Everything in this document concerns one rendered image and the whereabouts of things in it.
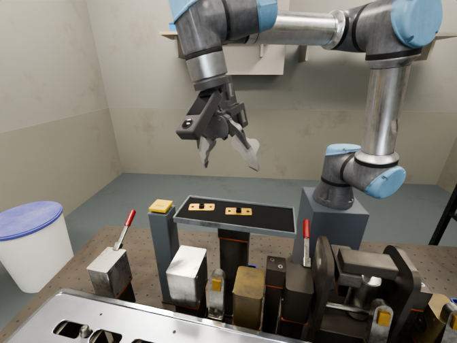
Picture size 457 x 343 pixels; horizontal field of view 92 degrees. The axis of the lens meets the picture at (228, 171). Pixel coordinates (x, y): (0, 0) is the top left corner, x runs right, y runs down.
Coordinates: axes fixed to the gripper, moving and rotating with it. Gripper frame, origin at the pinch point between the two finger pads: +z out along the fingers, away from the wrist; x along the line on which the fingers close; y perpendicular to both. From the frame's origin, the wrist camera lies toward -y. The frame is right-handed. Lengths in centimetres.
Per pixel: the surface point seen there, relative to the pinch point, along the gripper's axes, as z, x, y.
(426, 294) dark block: 34, -39, 9
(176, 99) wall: 4, 228, 203
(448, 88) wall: 74, -91, 372
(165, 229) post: 22.2, 29.9, -4.5
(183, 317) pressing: 31.5, 9.6, -20.7
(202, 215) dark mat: 17.9, 16.3, 1.7
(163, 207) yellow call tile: 14.8, 29.7, -1.9
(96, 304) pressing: 26, 31, -31
